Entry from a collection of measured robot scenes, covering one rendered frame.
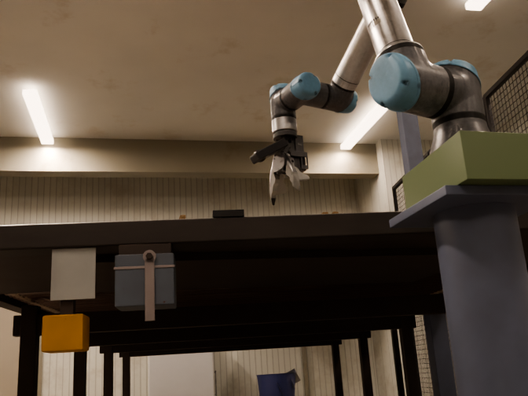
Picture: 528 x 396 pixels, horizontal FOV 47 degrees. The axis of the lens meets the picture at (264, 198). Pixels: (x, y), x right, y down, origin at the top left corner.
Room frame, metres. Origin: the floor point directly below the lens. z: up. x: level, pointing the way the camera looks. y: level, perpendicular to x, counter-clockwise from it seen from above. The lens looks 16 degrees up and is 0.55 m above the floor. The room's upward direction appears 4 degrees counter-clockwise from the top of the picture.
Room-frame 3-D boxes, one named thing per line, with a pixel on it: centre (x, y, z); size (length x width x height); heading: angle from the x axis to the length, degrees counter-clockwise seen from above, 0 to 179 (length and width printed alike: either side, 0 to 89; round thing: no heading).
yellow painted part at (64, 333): (1.39, 0.47, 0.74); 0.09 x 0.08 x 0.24; 96
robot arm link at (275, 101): (1.66, -0.08, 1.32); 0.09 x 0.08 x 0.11; 29
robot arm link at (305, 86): (1.58, -0.14, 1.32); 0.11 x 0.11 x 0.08; 29
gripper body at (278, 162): (1.67, -0.08, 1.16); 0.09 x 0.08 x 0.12; 119
